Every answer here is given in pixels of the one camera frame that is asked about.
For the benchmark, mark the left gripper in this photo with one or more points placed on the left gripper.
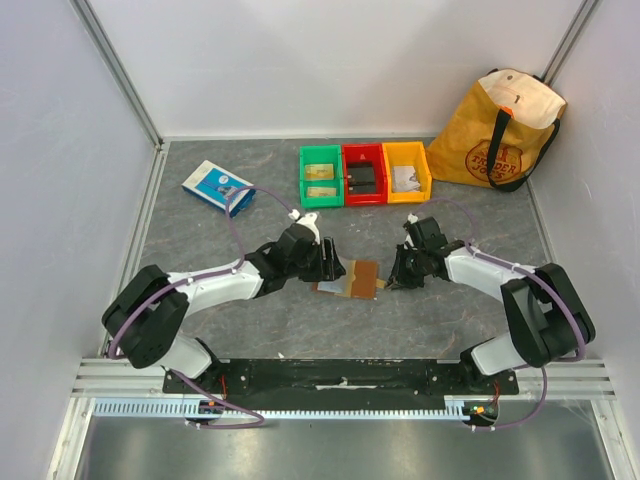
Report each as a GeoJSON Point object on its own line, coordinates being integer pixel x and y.
{"type": "Point", "coordinates": [329, 269]}

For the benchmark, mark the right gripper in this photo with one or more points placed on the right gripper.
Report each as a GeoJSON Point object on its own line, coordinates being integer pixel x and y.
{"type": "Point", "coordinates": [407, 265]}

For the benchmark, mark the brown leather card holder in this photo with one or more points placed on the brown leather card holder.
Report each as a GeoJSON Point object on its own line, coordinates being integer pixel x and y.
{"type": "Point", "coordinates": [361, 281]}

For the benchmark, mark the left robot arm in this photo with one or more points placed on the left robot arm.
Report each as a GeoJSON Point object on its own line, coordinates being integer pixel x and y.
{"type": "Point", "coordinates": [145, 319]}

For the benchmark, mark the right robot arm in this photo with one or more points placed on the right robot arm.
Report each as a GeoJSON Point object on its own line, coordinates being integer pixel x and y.
{"type": "Point", "coordinates": [546, 318]}

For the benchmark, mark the gold card lower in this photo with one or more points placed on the gold card lower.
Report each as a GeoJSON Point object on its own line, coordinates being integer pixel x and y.
{"type": "Point", "coordinates": [318, 192]}

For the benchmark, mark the gold card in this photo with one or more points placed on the gold card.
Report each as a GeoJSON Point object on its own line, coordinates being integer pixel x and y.
{"type": "Point", "coordinates": [318, 192]}
{"type": "Point", "coordinates": [319, 172]}

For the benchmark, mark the black cards in red bin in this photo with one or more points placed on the black cards in red bin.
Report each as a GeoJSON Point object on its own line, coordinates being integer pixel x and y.
{"type": "Point", "coordinates": [361, 178]}

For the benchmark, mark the gold card upper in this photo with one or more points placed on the gold card upper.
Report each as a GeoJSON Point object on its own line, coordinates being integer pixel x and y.
{"type": "Point", "coordinates": [319, 172]}

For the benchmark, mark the silver card in yellow bin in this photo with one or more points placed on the silver card in yellow bin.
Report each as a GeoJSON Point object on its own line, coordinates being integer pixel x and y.
{"type": "Point", "coordinates": [405, 179]}

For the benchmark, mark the red plastic bin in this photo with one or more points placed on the red plastic bin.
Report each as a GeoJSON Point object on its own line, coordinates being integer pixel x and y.
{"type": "Point", "coordinates": [372, 152]}

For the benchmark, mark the green plastic bin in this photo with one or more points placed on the green plastic bin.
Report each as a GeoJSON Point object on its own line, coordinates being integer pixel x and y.
{"type": "Point", "coordinates": [321, 181]}

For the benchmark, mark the yellow plastic bin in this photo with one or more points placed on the yellow plastic bin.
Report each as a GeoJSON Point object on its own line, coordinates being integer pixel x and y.
{"type": "Point", "coordinates": [408, 153]}

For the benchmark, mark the blue and white box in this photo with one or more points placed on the blue and white box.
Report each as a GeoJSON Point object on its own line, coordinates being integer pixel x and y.
{"type": "Point", "coordinates": [217, 187]}

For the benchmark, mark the yellow Trader Joe's tote bag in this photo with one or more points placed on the yellow Trader Joe's tote bag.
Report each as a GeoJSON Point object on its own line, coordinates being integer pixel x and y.
{"type": "Point", "coordinates": [499, 133]}

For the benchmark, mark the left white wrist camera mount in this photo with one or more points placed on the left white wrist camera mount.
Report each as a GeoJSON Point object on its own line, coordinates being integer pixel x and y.
{"type": "Point", "coordinates": [307, 220]}

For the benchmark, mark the slotted cable duct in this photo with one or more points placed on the slotted cable duct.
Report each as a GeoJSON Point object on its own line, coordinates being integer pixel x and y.
{"type": "Point", "coordinates": [195, 408]}

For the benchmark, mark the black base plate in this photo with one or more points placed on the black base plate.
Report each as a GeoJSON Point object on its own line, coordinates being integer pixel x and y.
{"type": "Point", "coordinates": [329, 384]}

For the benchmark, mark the aluminium frame rail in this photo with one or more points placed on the aluminium frame rail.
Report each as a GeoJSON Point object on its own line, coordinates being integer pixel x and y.
{"type": "Point", "coordinates": [584, 380]}

